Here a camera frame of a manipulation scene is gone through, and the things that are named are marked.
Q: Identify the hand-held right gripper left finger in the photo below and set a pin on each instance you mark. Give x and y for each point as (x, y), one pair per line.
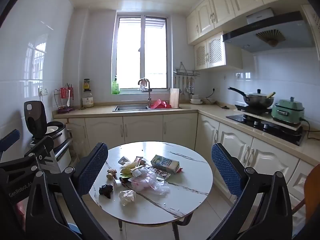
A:
(93, 165)

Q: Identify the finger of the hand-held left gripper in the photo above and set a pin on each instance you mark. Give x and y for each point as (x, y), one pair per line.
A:
(41, 145)
(10, 138)

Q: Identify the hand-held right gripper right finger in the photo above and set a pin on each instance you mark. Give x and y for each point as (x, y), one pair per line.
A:
(225, 170)

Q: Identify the black sachet red label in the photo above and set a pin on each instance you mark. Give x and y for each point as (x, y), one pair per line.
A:
(123, 180)

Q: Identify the yellow snack packet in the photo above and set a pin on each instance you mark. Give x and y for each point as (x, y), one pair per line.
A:
(127, 171)

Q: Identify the white red large packet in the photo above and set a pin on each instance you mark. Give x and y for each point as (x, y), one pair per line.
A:
(160, 173)

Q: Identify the light blue trash bin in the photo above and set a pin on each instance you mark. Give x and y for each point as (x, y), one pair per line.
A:
(73, 230)

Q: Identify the ginger piece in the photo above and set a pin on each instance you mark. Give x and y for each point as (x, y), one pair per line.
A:
(111, 173)

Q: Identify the crumpled black wrapper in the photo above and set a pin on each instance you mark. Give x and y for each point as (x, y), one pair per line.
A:
(106, 190)

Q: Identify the black rice cooker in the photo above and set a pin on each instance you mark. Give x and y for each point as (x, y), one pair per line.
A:
(33, 117)

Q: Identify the silver sachet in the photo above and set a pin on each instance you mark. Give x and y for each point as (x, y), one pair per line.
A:
(123, 160)

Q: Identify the small red sachet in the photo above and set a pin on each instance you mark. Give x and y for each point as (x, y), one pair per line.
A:
(179, 170)

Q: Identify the red checkered sachet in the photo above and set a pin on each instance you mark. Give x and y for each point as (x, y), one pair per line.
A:
(139, 160)

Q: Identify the crumpled white tissue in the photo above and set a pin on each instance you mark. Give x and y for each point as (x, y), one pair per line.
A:
(127, 197)

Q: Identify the round white marble table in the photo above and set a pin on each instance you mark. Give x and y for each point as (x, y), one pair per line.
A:
(180, 195)

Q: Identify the white plastic spoon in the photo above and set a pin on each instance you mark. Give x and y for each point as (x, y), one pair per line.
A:
(68, 100)

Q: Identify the black gas stove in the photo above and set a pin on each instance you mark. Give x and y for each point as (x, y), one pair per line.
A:
(250, 120)

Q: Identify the clear plastic bag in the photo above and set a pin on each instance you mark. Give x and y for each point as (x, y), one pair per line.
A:
(150, 183)

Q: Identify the green white milk carton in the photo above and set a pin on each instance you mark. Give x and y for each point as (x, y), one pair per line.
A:
(165, 164)

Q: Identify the large clear jar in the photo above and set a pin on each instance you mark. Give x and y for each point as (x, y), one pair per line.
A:
(88, 101)

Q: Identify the steel kitchen sink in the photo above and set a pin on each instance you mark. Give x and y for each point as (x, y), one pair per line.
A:
(130, 108)

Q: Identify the small jar yellow label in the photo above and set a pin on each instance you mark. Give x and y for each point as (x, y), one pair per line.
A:
(86, 86)

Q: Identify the stack of white bowls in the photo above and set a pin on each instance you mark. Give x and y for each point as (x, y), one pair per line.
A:
(196, 100)

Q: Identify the steel wok with lid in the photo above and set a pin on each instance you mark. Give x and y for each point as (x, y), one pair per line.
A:
(257, 100)

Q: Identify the green dish soap bottle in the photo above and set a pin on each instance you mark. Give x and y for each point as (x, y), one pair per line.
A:
(116, 87)

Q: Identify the green electric cooker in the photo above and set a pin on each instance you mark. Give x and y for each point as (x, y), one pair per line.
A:
(287, 111)

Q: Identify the wooden cutting board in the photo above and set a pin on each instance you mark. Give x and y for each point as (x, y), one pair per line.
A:
(174, 97)

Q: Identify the orange chair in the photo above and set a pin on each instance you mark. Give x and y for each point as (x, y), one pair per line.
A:
(313, 185)

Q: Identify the metal kitchen faucet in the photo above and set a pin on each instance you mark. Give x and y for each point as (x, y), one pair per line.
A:
(149, 95)

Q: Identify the red plastic basket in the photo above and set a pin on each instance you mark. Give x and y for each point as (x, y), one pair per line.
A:
(160, 104)

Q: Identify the kitchen window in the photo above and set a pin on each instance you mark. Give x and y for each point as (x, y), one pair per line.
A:
(130, 55)

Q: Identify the cream lattice door cabinet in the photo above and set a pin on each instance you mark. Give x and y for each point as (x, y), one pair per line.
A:
(215, 52)

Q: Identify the range hood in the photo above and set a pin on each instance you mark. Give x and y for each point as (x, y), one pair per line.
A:
(275, 35)

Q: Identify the cream upper cabinets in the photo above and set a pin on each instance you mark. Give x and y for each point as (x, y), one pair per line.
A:
(220, 10)

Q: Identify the white wall outlet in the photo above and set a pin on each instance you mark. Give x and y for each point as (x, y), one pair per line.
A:
(43, 91)
(215, 89)

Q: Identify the wall utensil rack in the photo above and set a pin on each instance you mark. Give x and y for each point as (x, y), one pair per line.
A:
(186, 73)

